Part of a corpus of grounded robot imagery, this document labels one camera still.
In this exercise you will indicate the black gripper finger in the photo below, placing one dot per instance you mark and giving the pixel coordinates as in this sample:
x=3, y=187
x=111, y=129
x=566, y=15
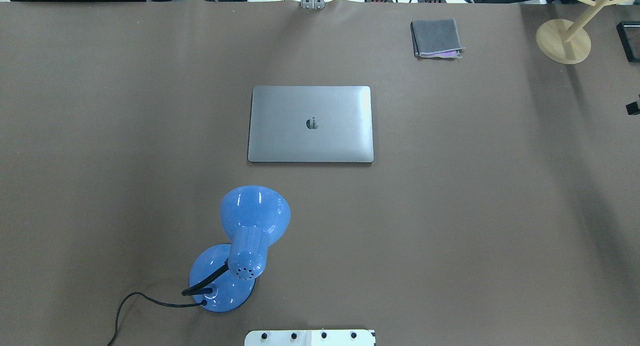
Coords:
x=633, y=108

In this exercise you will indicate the wooden stand with round base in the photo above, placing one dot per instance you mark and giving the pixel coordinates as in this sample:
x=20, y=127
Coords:
x=566, y=41

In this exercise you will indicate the blue desk lamp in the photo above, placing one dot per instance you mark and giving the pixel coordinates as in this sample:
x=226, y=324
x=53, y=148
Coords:
x=223, y=277

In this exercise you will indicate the folded grey cloth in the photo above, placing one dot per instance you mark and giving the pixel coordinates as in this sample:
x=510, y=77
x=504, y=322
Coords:
x=436, y=39

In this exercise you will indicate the silver grey laptop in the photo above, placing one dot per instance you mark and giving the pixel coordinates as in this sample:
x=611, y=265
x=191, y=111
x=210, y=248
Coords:
x=311, y=124

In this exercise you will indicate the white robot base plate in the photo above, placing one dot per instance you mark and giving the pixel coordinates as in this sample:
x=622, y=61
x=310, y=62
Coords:
x=331, y=337

